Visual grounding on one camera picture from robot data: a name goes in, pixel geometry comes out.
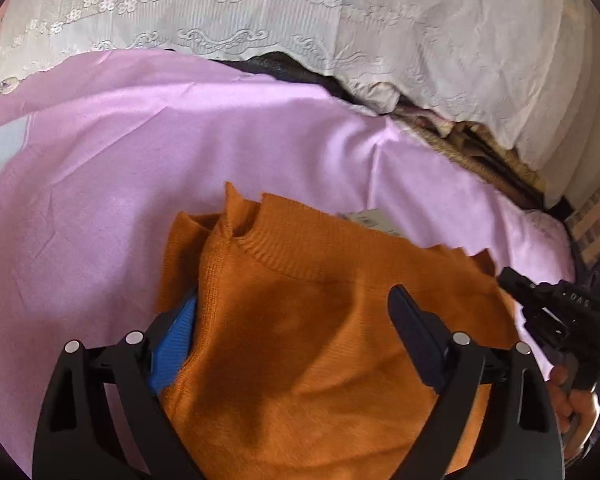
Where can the white lace cloth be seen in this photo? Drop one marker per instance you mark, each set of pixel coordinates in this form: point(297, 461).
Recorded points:
point(380, 20)

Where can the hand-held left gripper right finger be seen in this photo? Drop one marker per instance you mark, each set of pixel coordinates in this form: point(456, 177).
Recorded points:
point(420, 335)

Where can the person's right hand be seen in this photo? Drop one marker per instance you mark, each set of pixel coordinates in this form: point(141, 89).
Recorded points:
point(582, 410)

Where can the pink bed sheet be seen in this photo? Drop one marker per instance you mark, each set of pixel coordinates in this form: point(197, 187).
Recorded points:
point(105, 170)

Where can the brown patterned blanket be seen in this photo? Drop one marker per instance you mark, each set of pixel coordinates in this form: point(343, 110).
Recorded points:
point(480, 155)

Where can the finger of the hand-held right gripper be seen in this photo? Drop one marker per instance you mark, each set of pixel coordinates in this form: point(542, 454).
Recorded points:
point(517, 285)

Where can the orange knit cardigan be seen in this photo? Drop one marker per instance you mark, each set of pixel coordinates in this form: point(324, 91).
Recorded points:
point(320, 350)

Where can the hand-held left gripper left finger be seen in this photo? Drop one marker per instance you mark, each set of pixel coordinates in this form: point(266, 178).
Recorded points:
point(172, 350)

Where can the brick patterned cloth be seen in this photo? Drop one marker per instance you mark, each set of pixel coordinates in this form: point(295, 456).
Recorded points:
point(597, 215)

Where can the pale folded cloth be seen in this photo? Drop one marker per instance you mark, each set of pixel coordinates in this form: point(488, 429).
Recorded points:
point(375, 96)

